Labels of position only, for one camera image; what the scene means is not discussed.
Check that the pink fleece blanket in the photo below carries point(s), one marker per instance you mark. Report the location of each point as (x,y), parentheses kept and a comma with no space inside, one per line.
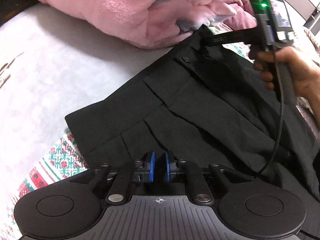
(152,24)

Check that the black pants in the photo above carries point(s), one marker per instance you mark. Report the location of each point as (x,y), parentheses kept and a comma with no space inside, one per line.
(206,105)

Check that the grey window frame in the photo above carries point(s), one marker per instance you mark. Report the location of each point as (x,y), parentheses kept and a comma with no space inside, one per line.
(313,22)

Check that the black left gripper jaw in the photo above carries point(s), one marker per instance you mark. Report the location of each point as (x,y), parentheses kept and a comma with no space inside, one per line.
(247,36)

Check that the person's right hand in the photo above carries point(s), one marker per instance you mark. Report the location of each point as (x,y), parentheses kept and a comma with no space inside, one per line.
(305,72)

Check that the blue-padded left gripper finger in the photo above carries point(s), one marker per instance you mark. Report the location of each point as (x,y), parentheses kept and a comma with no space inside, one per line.
(130,175)
(190,174)

